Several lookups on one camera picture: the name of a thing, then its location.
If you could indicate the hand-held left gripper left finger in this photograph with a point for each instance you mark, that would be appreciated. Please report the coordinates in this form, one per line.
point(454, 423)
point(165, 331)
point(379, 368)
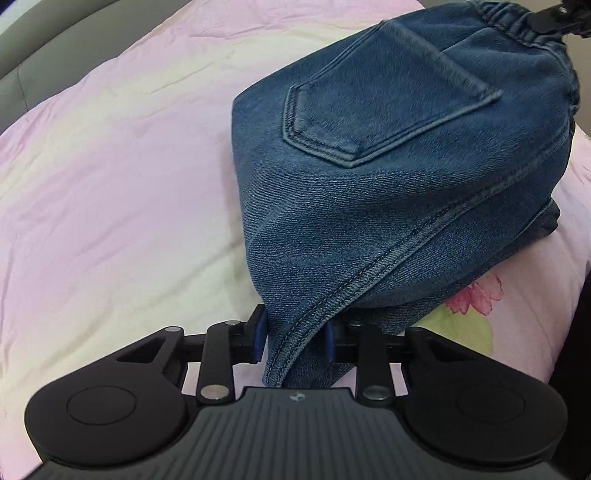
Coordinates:
point(258, 336)

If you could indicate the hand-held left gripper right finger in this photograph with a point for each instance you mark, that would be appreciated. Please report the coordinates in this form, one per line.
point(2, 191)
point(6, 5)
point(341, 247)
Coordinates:
point(330, 342)

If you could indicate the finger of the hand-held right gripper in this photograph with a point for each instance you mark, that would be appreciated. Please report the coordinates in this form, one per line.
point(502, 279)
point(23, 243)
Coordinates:
point(561, 21)

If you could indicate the blue denim pants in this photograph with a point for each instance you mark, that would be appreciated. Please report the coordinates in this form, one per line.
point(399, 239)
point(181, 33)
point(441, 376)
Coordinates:
point(397, 184)

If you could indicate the pink floral duvet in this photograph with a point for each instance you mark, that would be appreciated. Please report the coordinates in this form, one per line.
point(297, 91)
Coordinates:
point(120, 184)

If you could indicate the dark cloth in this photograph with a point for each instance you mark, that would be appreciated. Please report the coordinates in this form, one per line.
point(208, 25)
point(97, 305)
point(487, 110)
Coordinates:
point(575, 332)

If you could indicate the grey upholstered headboard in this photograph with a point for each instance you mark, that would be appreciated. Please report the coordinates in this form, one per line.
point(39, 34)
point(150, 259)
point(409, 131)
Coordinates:
point(51, 41)

